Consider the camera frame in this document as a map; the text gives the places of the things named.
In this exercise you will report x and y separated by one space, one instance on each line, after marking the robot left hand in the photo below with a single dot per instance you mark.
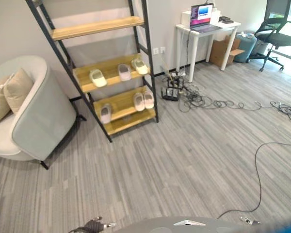
97 225

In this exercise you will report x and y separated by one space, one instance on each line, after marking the wooden rack shelf board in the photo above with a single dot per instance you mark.
94 27
109 69
122 110

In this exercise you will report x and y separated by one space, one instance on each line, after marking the light pink slipper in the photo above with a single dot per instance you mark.
105 113
124 72

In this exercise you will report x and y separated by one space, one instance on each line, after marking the pale green round armchair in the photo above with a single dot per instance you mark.
38 121

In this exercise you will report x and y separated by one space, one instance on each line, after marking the white slipper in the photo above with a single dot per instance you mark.
149 99
139 101

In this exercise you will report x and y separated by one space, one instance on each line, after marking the light green slipper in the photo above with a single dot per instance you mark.
140 66
97 78

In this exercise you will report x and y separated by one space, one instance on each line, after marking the black wifi router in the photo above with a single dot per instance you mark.
171 93

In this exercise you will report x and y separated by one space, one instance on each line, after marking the brown cardboard box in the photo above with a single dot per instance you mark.
224 51

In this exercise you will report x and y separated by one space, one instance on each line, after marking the white desk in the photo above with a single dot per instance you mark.
203 30

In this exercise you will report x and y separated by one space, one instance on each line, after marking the white box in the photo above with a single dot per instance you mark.
185 17

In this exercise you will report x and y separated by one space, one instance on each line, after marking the teal round stool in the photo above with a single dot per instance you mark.
245 47

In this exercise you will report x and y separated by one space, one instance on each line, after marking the open laptop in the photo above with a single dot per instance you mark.
203 18

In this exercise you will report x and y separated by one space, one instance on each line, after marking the black items on desk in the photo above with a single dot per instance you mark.
226 20

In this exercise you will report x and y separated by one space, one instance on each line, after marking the black office chair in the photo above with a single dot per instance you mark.
276 36

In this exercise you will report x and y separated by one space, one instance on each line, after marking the black metal shoe rack frame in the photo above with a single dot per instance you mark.
63 54

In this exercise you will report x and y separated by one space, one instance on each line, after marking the white wall socket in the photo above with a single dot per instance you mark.
156 50
163 49

